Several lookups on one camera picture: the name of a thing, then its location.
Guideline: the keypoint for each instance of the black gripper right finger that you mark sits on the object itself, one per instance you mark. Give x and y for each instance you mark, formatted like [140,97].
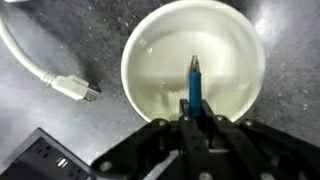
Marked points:
[260,146]

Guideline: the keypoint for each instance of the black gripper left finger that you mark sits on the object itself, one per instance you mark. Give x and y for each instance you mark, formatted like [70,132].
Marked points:
[150,146]

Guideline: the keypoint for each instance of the blue pen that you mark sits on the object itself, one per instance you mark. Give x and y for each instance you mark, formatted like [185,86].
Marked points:
[195,90]

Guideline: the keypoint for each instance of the white ceramic bowl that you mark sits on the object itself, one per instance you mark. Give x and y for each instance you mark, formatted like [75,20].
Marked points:
[216,40]

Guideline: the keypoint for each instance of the black pop-up table outlet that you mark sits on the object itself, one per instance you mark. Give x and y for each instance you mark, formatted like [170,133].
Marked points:
[40,156]

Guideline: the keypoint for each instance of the white power strip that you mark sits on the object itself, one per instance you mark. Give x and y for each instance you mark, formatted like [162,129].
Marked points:
[20,56]

